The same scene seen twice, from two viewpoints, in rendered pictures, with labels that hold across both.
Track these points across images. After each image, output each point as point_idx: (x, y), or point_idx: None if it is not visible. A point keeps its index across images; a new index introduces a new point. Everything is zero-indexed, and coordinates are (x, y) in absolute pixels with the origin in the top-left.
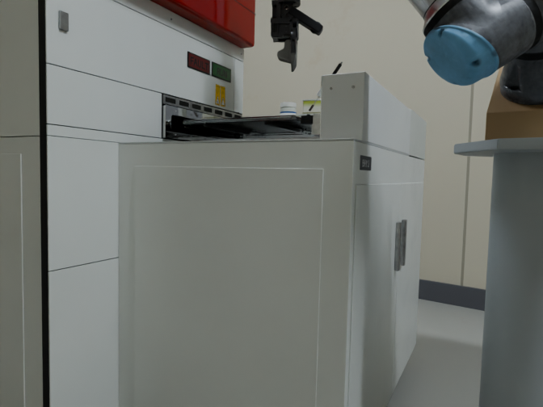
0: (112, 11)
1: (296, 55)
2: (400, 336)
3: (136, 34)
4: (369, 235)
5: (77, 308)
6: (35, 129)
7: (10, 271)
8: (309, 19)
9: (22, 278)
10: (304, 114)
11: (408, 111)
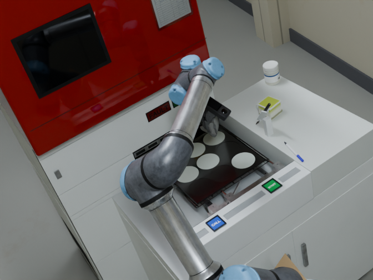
0: (82, 144)
1: (217, 124)
2: None
3: (101, 140)
4: None
5: (115, 268)
6: (66, 214)
7: (84, 249)
8: (215, 113)
9: (88, 256)
10: (250, 130)
11: (301, 180)
